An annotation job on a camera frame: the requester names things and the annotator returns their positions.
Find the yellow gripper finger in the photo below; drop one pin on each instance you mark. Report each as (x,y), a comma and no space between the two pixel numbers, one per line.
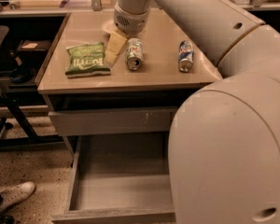
(111,58)
(117,41)

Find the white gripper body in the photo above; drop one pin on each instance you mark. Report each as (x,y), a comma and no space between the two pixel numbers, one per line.
(130,22)

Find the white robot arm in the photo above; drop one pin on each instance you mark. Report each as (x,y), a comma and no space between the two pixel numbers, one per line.
(224,142)

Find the grey drawer cabinet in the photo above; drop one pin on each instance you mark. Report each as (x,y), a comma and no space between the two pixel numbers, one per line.
(157,83)

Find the blue pepsi can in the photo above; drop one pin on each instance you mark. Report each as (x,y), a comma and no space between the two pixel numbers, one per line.
(185,56)

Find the grey top drawer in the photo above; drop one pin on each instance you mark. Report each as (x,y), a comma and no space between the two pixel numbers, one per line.
(108,121)

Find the open grey middle drawer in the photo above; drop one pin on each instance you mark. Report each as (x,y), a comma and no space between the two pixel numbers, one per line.
(119,179)

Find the white paper bowl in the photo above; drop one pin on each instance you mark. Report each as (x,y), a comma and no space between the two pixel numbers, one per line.
(108,27)

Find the green chip bag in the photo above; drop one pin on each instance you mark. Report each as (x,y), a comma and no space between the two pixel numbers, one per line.
(87,60)

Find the black box on shelf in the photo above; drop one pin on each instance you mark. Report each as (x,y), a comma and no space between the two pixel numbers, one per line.
(33,48)

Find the black office chair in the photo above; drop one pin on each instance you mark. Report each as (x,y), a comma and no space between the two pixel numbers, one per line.
(14,109)

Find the white sneaker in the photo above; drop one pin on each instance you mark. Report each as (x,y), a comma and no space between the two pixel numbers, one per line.
(15,195)

